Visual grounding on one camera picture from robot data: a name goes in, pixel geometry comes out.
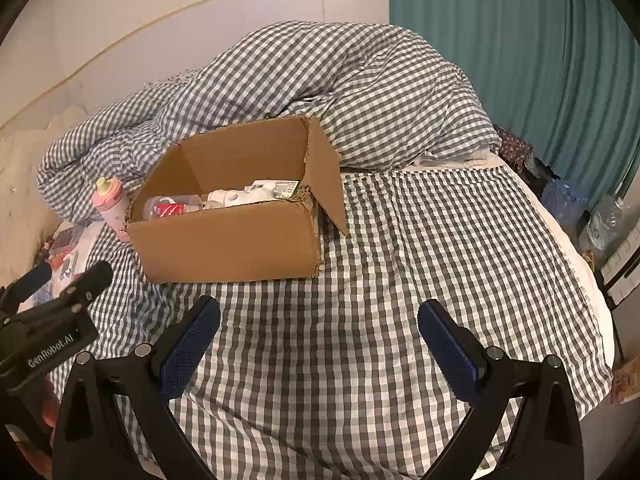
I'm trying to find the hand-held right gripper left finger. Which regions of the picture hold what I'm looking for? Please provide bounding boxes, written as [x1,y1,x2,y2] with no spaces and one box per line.
[51,295,222,480]

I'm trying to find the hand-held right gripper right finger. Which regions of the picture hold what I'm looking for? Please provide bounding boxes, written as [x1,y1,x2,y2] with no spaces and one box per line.
[417,299,585,480]

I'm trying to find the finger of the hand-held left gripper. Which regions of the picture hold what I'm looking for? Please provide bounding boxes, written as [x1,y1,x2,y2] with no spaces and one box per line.
[0,263,54,312]
[66,260,114,307]

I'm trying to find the cardboard box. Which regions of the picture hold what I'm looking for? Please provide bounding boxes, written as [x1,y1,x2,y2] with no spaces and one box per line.
[125,115,349,285]

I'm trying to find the clear plastic bottle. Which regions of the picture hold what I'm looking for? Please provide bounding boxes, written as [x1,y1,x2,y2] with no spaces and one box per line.
[144,194,205,221]

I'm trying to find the person's left hand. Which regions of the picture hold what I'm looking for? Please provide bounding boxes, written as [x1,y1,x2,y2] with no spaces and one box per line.
[43,379,63,430]

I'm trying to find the pile of small packets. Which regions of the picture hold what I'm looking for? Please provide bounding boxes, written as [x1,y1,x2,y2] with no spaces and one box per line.
[40,222,88,283]

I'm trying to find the pink drinking bottle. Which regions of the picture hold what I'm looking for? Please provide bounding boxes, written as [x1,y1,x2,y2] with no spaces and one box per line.
[92,176,132,243]

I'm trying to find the checkered bed sheet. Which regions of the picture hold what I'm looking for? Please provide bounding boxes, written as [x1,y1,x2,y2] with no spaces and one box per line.
[47,164,615,480]

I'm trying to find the cream padded headboard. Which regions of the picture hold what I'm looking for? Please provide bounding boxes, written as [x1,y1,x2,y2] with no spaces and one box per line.
[0,105,88,291]

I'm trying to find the green label packet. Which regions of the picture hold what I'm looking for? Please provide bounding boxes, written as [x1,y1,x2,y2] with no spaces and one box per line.
[250,178,302,201]

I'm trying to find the colourful printed box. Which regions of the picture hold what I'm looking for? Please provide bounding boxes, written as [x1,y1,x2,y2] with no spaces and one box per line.
[611,362,640,405]

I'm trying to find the pack of blue bottles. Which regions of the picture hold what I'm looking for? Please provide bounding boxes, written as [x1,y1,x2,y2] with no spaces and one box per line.
[540,177,585,227]

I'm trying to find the white slatted object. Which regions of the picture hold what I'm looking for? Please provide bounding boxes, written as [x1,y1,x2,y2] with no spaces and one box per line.
[599,227,640,307]

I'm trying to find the floral cloth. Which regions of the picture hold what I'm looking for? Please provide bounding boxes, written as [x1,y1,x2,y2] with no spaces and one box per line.
[494,124,537,177]

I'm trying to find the checkered duvet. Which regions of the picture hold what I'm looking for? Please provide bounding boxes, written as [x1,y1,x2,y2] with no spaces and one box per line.
[37,21,501,226]

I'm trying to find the teal curtain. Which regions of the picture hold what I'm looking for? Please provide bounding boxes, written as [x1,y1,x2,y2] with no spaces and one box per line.
[385,0,640,211]

